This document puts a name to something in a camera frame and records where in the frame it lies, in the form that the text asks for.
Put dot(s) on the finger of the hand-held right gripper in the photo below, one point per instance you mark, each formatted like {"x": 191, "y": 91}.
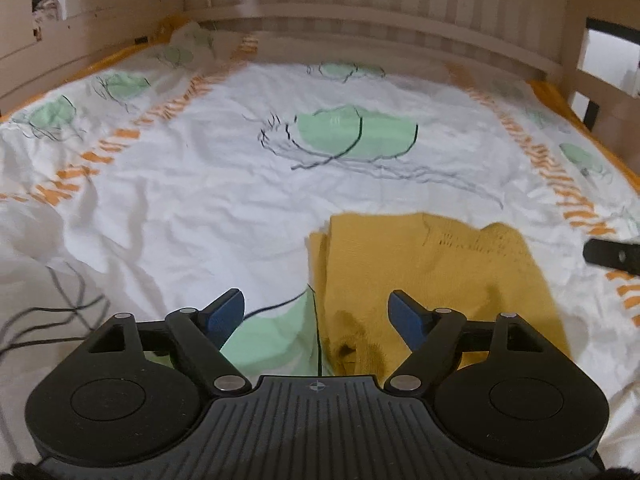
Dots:
{"x": 612, "y": 255}

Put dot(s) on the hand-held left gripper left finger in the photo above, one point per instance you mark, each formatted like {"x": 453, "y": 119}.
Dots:
{"x": 227, "y": 312}

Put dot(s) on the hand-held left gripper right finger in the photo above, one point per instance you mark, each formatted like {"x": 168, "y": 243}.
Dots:
{"x": 405, "y": 312}

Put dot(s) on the yellow knit garment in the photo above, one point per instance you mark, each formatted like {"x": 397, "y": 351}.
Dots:
{"x": 400, "y": 255}

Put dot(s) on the white printed blanket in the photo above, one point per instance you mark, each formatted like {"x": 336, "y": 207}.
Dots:
{"x": 200, "y": 185}

